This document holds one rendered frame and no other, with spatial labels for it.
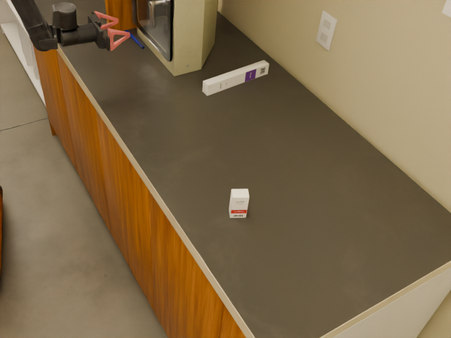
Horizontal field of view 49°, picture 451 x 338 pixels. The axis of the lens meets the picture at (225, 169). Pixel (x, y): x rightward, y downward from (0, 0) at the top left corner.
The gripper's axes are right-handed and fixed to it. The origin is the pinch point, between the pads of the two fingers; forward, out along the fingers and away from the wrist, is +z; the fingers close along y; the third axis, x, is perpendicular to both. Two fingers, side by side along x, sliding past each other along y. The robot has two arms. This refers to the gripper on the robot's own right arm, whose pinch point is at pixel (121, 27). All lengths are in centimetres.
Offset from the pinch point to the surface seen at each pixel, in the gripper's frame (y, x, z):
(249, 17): 14, 12, 60
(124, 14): 32.3, 13.0, 14.0
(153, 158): -40.5, 20.1, -6.8
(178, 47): -4.7, 8.0, 18.4
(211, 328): -82, 51, -7
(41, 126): 104, 115, -9
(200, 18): -4.5, -1.7, 26.2
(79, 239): 14, 115, -17
